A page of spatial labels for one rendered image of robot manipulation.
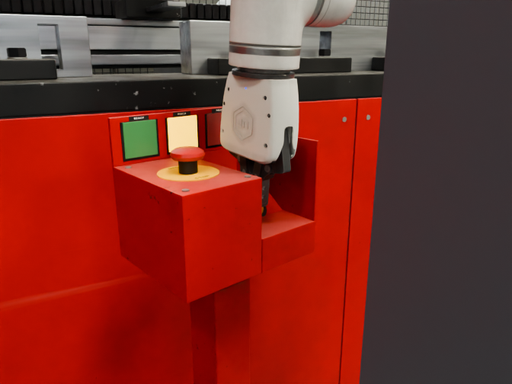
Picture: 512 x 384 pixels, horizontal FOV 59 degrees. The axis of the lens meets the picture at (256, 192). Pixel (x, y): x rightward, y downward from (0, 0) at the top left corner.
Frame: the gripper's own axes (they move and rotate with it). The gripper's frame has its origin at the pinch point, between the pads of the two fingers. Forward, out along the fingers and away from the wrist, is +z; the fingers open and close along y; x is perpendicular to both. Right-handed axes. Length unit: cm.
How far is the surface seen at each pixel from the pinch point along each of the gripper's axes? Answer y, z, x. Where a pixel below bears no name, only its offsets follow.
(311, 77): -15.5, -11.9, 25.8
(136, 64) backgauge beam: -57, -10, 13
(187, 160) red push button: 0.4, -6.1, -10.8
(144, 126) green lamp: -9.6, -7.8, -10.8
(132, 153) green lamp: -9.3, -4.7, -12.6
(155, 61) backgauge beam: -56, -11, 17
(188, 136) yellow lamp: -9.4, -5.8, -4.3
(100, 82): -23.9, -11.3, -10.1
